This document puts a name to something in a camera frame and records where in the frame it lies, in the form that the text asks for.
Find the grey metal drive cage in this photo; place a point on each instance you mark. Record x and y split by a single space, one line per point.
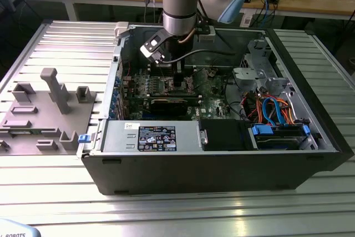
244 74

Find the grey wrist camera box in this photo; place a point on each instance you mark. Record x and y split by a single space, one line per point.
208 37

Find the CPU socket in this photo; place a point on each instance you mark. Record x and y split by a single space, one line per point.
190 88

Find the black PC case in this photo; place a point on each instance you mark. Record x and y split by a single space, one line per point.
194 173

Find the grey power supply unit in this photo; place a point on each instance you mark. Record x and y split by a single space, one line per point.
116 137

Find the blue card retention clip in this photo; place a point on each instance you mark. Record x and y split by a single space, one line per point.
117 81
115 93
113 103
111 114

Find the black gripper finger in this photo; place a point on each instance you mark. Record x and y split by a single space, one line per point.
178 81

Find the grey parts rack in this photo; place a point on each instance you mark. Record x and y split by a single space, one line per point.
41 115

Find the blue disk carrier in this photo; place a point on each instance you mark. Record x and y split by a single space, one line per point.
262 131

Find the white label card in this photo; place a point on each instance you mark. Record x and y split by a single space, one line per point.
246 21

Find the green motherboard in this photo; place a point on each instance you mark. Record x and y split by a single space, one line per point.
210 101

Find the blue case latch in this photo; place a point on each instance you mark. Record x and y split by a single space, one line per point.
84 138

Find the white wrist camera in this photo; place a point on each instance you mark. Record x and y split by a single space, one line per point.
155 41

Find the black graphics card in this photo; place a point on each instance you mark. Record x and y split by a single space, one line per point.
169 108

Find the pale blue teach pendant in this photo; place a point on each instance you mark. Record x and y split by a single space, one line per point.
16 228

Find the RAM slot white clips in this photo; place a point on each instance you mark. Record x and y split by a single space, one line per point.
188 71
188 66

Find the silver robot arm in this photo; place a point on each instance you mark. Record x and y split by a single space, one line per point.
180 4

